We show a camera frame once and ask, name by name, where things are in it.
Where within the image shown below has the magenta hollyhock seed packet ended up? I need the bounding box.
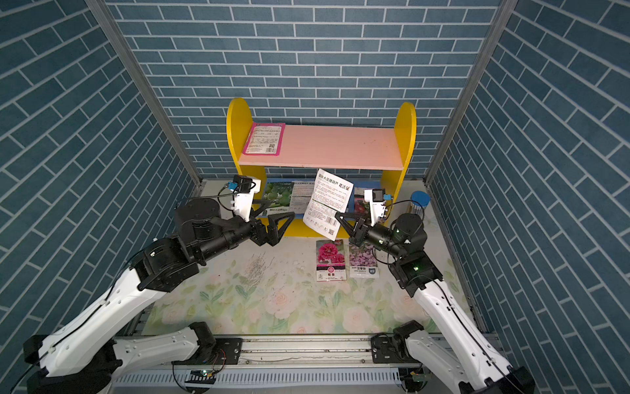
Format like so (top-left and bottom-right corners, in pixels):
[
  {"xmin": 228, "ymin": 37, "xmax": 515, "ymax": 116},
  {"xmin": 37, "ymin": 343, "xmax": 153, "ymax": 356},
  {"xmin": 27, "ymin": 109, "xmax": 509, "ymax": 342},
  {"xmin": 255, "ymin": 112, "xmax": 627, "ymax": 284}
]
[{"xmin": 316, "ymin": 240, "xmax": 347, "ymax": 282}]

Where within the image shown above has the purple flower seed packet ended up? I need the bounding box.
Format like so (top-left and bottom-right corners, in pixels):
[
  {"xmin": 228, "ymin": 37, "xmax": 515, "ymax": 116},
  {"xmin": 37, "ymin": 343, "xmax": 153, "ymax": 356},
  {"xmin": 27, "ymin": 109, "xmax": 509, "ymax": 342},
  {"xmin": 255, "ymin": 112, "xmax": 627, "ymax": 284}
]
[{"xmin": 349, "ymin": 244, "xmax": 379, "ymax": 279}]

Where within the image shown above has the white text packet lower shelf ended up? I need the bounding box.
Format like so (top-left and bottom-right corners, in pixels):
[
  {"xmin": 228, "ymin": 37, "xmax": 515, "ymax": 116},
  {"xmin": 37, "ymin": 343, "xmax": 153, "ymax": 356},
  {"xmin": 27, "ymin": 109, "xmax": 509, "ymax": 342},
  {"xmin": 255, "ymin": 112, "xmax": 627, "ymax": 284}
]
[{"xmin": 289, "ymin": 181, "xmax": 314, "ymax": 215}]

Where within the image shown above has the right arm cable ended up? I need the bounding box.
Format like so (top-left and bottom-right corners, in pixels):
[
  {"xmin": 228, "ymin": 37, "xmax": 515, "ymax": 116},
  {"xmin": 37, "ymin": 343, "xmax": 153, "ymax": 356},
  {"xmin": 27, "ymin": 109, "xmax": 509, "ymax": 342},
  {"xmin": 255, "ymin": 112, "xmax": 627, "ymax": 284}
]
[{"xmin": 388, "ymin": 199, "xmax": 427, "ymax": 232}]

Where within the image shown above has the green gourd seed packet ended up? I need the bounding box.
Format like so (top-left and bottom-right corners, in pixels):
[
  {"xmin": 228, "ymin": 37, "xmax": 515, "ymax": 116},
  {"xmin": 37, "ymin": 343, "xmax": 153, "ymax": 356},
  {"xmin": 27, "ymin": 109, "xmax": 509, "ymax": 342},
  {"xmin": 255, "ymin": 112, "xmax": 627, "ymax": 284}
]
[{"xmin": 263, "ymin": 182, "xmax": 294, "ymax": 214}]

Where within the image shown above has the yellow shelf with pink board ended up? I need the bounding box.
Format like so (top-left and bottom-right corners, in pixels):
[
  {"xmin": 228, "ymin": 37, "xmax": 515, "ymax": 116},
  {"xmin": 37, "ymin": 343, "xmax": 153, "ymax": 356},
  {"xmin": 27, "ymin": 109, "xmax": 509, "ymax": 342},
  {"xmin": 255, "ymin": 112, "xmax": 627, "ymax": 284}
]
[{"xmin": 226, "ymin": 98, "xmax": 418, "ymax": 217}]

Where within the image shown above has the floral table mat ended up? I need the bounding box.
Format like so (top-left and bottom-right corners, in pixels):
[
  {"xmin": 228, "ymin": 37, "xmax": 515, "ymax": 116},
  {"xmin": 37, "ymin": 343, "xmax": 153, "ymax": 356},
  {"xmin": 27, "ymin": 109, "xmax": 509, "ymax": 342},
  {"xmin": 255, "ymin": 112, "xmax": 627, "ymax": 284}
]
[{"xmin": 142, "ymin": 236, "xmax": 439, "ymax": 335}]

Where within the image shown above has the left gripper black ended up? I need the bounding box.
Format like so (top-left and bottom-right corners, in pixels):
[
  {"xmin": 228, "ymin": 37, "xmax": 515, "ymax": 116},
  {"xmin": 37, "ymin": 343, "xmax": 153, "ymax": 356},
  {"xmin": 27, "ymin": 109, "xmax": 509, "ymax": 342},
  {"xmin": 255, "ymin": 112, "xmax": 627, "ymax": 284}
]
[{"xmin": 195, "ymin": 198, "xmax": 295, "ymax": 262}]

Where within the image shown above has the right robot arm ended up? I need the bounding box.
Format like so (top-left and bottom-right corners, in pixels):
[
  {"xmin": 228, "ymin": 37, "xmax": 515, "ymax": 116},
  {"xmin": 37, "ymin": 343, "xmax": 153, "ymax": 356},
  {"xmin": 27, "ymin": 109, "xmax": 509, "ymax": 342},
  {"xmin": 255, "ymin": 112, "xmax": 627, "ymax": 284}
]
[{"xmin": 335, "ymin": 213, "xmax": 536, "ymax": 393}]

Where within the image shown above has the pink bordered seed packet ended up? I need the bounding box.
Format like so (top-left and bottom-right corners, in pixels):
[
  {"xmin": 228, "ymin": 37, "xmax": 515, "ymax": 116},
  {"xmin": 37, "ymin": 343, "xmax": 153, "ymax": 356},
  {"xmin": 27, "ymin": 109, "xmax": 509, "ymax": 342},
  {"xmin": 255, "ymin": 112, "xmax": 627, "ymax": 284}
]
[{"xmin": 242, "ymin": 122, "xmax": 285, "ymax": 156}]

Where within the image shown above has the steel bottle blue lid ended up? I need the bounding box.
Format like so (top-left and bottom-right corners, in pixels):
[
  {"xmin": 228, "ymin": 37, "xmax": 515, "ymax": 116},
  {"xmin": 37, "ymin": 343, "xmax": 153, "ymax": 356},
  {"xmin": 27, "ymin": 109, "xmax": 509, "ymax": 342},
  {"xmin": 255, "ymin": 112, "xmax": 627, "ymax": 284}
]
[{"xmin": 409, "ymin": 190, "xmax": 431, "ymax": 218}]

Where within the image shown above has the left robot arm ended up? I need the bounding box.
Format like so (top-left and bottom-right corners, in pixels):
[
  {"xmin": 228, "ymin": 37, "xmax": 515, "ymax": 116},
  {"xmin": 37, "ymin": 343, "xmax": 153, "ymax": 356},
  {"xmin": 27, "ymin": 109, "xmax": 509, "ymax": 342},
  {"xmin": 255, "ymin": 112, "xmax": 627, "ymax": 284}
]
[{"xmin": 23, "ymin": 197, "xmax": 295, "ymax": 393}]

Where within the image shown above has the white text seed packet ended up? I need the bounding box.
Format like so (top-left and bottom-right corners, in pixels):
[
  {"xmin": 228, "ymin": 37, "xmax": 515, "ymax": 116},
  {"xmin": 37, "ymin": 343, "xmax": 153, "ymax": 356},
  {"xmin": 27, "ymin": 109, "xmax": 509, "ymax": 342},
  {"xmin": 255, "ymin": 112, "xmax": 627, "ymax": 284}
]
[{"xmin": 303, "ymin": 169, "xmax": 354, "ymax": 241}]

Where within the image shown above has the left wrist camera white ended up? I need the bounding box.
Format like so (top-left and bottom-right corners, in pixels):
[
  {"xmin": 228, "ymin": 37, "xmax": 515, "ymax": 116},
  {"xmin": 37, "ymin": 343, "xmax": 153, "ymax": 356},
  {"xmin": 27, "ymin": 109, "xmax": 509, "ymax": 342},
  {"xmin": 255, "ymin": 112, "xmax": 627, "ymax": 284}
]
[{"xmin": 228, "ymin": 175, "xmax": 262, "ymax": 222}]

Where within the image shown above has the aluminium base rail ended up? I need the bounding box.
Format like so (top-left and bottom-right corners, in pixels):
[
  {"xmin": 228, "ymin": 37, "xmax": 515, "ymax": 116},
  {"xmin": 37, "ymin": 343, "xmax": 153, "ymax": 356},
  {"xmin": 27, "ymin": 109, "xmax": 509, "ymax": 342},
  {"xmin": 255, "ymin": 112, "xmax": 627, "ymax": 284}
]
[{"xmin": 117, "ymin": 334, "xmax": 523, "ymax": 394}]

